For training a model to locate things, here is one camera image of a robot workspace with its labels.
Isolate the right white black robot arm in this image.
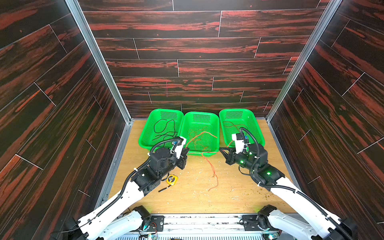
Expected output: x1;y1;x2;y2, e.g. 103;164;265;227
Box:
219;127;358;240

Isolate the right green plastic basket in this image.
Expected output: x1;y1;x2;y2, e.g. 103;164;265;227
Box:
219;109;265;147

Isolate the yellow tape measure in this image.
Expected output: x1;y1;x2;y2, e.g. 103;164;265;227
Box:
159;175;179;193

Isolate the green plastic basket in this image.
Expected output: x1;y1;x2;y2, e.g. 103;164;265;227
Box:
219;109;265;147
138;109;184;150
180;112;220;157

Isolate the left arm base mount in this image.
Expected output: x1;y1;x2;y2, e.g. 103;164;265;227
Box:
130;215;165;233

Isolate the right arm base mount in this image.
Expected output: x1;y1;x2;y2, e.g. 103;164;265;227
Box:
239;214;280;232

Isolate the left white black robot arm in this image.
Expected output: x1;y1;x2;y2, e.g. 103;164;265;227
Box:
50;137;189;240

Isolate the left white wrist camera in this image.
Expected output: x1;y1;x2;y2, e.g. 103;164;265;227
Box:
172;136;187;159

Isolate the middle green plastic basket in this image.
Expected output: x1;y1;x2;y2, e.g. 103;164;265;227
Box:
180;112;220;157

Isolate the left green plastic basket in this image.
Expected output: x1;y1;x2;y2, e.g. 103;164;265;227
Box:
138;109;184;150

